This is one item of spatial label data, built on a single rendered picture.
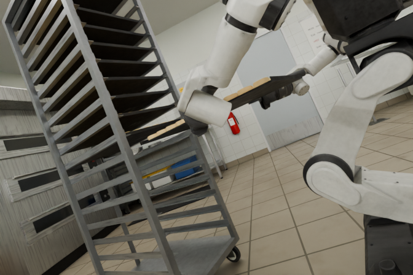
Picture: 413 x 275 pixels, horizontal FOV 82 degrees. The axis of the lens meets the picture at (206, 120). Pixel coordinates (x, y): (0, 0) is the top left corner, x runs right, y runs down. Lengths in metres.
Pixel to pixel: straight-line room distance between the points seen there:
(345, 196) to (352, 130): 0.19
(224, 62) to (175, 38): 4.56
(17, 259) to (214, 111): 2.76
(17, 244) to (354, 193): 2.82
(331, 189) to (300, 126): 3.83
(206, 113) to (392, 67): 0.48
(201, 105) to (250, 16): 0.21
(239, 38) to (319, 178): 0.52
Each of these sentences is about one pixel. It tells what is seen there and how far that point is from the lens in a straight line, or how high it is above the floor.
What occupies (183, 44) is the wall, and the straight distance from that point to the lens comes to 4.94.
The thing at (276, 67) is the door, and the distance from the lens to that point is 4.65.
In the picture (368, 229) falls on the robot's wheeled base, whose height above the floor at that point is 0.19.
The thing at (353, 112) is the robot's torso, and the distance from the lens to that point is 0.79.
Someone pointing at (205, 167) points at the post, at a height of 0.56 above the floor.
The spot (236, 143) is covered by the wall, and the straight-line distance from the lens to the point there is 4.56.
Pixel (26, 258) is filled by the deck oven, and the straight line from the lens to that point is 3.05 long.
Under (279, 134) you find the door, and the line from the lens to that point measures 4.58.
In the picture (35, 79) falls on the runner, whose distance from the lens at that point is 1.69.
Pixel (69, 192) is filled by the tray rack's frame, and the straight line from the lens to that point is 1.58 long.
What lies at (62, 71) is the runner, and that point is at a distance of 1.42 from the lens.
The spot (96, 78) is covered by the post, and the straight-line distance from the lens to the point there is 1.11.
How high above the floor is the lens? 0.72
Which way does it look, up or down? 4 degrees up
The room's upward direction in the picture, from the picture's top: 23 degrees counter-clockwise
